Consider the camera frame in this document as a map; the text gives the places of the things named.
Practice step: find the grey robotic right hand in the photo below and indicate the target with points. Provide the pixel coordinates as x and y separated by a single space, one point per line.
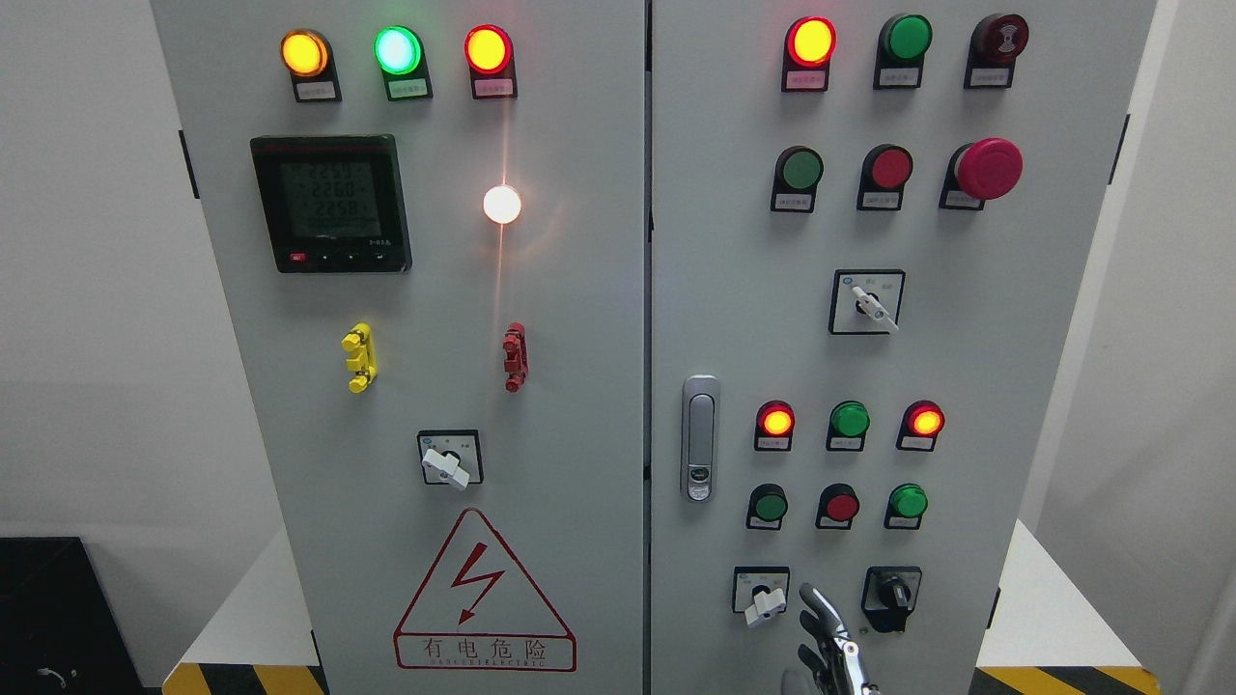
837 666

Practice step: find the silver cabinet door handle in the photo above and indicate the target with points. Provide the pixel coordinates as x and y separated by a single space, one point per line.
698 436

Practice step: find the grey right cabinet door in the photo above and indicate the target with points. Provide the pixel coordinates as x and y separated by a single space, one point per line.
744 293

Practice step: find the grey cabinet door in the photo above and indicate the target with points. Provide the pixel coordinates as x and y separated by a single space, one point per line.
563 457
744 293

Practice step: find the grey left cabinet door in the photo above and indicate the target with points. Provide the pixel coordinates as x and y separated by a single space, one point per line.
563 457

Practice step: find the red push button lower middle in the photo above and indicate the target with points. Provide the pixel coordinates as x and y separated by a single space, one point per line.
837 507

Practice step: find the green push button lower left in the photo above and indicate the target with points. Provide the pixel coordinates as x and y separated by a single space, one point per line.
766 508

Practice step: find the green indicator light lower right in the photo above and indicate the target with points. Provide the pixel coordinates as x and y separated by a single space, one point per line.
906 507

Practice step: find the white platform with hazard stripes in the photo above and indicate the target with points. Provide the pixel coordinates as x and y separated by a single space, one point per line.
1045 638

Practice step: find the green indicator lower middle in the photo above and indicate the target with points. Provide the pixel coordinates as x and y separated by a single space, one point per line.
849 422

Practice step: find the red lit indicator lower left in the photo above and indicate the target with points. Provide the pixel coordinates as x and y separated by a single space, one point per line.
774 427

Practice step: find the red lit indicator lower right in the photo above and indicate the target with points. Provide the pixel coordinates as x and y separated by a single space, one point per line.
921 426

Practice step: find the red electric hazard warning sticker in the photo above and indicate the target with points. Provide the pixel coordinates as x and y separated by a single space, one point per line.
478 609

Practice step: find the green push button second row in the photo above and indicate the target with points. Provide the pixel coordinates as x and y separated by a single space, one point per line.
798 171

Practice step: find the red push button second row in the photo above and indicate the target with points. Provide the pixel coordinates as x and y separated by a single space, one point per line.
884 174

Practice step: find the red mushroom emergency stop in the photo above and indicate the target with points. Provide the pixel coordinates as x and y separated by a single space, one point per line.
980 172

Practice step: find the white lit indicator light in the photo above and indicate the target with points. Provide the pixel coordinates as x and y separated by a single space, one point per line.
502 204

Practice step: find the red lit indicator top right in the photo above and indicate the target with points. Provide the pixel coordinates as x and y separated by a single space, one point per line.
808 46

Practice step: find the green button top row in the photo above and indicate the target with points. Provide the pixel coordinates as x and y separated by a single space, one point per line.
902 43

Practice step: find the dark red buzzer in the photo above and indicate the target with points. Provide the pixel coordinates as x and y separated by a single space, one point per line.
995 44

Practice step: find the black digital power meter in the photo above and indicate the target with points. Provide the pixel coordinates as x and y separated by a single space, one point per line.
333 204

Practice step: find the red lit indicator light left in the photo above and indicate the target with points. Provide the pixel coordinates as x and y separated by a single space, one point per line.
489 54

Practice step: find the green lit indicator light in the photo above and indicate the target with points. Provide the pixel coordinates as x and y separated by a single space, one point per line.
400 55

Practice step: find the black box lower left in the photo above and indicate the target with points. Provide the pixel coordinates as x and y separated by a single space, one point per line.
58 635

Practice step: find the yellow indicator light top left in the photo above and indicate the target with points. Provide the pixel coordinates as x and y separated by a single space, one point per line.
309 58

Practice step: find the black knob selector switch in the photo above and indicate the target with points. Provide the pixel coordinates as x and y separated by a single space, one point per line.
888 596

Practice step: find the white knob selector switch bottom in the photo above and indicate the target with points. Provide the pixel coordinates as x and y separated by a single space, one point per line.
760 592

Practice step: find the white lever selector switch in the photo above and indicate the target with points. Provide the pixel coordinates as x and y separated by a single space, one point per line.
866 301

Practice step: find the left door selector switch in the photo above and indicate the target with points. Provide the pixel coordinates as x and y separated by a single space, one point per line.
451 458

